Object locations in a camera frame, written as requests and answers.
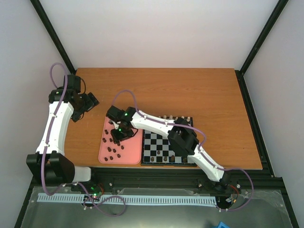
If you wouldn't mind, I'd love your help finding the black white chess board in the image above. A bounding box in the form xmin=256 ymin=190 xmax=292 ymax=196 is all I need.
xmin=141 ymin=130 xmax=197 ymax=167

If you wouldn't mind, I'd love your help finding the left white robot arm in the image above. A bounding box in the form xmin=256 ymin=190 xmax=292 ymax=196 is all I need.
xmin=26 ymin=75 xmax=99 ymax=191

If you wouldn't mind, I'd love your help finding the pink plastic tray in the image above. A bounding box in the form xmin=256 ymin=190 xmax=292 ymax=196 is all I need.
xmin=98 ymin=117 xmax=143 ymax=165

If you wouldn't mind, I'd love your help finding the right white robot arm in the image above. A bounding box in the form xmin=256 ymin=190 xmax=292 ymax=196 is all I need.
xmin=106 ymin=105 xmax=229 ymax=193

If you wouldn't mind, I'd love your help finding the black frame post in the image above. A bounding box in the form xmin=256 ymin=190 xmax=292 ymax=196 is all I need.
xmin=30 ymin=0 xmax=76 ymax=74
xmin=239 ymin=0 xmax=290 ymax=74

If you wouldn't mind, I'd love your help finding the blue object at bottom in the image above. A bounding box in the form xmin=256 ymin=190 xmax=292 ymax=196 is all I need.
xmin=212 ymin=222 xmax=230 ymax=228

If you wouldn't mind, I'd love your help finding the left black frame post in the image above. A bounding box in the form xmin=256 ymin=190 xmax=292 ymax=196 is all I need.
xmin=30 ymin=0 xmax=76 ymax=74

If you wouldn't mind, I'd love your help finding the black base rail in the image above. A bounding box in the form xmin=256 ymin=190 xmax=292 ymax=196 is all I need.
xmin=83 ymin=168 xmax=287 ymax=196

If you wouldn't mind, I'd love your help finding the right black frame post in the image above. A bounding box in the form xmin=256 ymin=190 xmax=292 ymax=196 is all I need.
xmin=239 ymin=0 xmax=290 ymax=74

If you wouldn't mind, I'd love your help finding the light blue cable duct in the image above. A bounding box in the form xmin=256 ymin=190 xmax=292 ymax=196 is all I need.
xmin=37 ymin=193 xmax=217 ymax=207

